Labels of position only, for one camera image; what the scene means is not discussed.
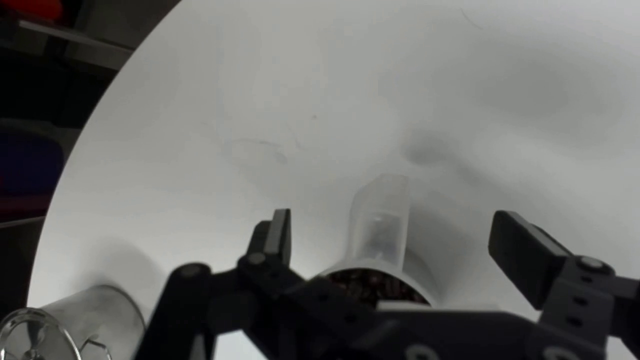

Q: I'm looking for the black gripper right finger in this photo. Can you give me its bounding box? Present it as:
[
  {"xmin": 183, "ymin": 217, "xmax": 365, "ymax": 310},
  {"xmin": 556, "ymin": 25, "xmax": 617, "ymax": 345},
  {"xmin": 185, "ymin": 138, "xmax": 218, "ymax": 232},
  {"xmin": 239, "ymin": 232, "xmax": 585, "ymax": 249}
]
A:
[{"xmin": 489, "ymin": 210, "xmax": 614, "ymax": 314}]

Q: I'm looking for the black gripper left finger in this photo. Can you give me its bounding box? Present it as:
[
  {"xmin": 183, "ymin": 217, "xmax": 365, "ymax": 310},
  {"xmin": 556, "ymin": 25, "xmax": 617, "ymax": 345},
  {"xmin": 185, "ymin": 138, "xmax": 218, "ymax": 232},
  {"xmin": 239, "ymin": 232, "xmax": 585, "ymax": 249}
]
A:
[{"xmin": 248, "ymin": 208, "xmax": 293, "ymax": 266}]

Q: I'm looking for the steel pot with lid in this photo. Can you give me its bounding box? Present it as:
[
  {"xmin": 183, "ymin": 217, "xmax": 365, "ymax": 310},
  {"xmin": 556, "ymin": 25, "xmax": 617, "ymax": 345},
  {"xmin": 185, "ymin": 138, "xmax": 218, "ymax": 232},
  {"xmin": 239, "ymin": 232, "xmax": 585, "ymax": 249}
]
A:
[{"xmin": 0, "ymin": 285, "xmax": 144, "ymax": 360}]

